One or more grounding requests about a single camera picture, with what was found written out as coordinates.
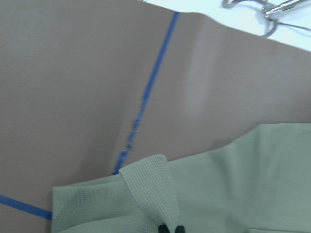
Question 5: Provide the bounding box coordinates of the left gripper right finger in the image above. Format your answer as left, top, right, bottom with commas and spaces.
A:
175, 225, 185, 233

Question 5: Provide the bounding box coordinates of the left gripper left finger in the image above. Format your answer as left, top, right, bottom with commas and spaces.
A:
158, 224, 170, 233

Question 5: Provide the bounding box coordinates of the olive green long-sleeve shirt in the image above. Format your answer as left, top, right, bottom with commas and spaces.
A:
51, 123, 311, 233

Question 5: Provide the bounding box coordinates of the silver reacher grabber stick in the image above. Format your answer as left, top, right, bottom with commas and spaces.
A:
221, 0, 311, 41

